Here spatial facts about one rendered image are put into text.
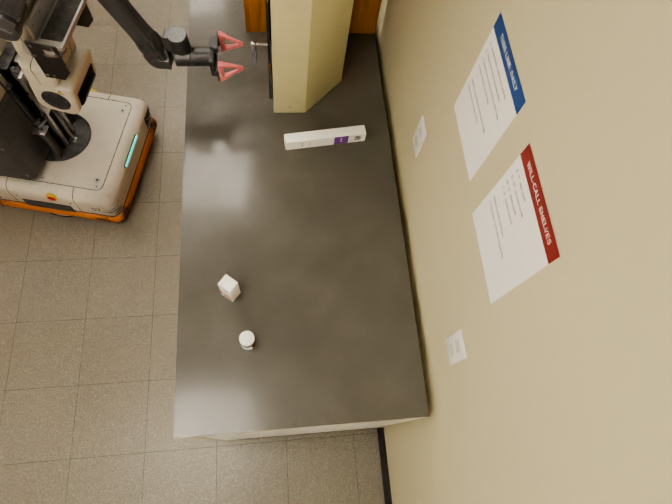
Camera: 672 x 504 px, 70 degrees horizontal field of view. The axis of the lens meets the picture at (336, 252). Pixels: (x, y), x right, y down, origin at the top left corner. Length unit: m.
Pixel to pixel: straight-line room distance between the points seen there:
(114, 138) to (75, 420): 1.31
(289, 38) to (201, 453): 1.73
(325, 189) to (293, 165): 0.14
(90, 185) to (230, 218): 1.09
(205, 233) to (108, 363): 1.12
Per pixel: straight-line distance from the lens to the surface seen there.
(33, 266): 2.77
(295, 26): 1.50
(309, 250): 1.52
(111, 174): 2.53
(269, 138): 1.71
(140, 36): 1.61
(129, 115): 2.69
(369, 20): 2.01
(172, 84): 3.14
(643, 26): 0.73
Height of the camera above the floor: 2.34
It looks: 67 degrees down
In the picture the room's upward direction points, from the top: 15 degrees clockwise
